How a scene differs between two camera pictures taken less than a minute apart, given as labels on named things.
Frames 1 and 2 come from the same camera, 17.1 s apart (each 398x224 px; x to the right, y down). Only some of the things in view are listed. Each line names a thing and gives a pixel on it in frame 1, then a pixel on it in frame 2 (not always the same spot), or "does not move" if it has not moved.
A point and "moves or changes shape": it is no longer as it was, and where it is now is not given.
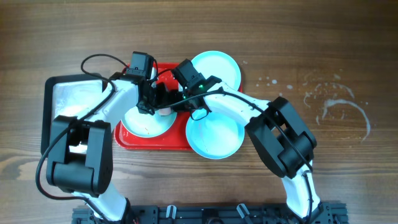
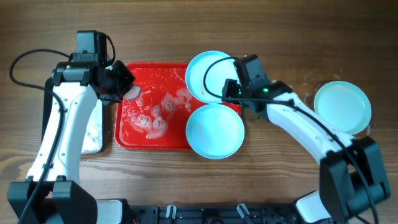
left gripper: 162,94 -> 123,82
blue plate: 216,136 does not move
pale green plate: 145,124 -> 344,105
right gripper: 178,96 -> 232,90
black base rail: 333,213 does not move
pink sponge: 165,111 moves or changes shape
